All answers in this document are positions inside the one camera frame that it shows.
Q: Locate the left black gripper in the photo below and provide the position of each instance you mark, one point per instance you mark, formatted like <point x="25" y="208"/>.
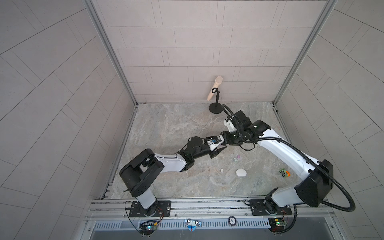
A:
<point x="213" y="155"/>

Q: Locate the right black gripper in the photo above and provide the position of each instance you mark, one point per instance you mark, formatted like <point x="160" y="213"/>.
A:
<point x="225" y="134"/>

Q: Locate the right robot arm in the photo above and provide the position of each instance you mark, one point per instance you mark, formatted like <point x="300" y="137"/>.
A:
<point x="317" y="177"/>

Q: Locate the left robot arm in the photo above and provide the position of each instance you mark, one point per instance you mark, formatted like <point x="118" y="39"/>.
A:
<point x="141" y="172"/>

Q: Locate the white earbud charging case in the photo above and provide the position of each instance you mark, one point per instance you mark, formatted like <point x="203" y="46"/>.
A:
<point x="241" y="173"/>

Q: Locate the black microphone stand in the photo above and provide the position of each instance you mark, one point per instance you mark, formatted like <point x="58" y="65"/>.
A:
<point x="216" y="108"/>

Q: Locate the beige microphone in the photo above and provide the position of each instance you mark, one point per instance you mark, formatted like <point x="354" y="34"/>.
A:
<point x="218" y="81"/>

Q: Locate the green orange toy car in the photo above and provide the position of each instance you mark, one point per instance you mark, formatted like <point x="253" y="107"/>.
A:
<point x="284" y="173"/>

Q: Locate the right green circuit board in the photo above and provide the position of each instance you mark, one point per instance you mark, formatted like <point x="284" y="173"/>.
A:
<point x="276" y="224"/>

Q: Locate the green circuit board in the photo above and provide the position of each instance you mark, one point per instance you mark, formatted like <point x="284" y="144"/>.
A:
<point x="149" y="227"/>
<point x="276" y="224"/>

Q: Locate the left green circuit board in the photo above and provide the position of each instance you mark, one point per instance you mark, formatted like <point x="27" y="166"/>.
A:
<point x="149" y="227"/>

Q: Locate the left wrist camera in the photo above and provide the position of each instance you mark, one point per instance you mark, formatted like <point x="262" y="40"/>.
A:
<point x="214" y="141"/>

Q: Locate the aluminium rail frame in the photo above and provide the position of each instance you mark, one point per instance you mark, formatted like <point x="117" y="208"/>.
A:
<point x="186" y="208"/>

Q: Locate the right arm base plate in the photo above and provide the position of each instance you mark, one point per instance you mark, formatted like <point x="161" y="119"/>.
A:
<point x="267" y="208"/>

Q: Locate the blue white stereo camera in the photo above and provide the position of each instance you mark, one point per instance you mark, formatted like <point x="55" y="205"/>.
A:
<point x="192" y="224"/>

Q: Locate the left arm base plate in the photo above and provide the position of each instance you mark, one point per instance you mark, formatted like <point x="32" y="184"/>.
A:
<point x="157" y="210"/>

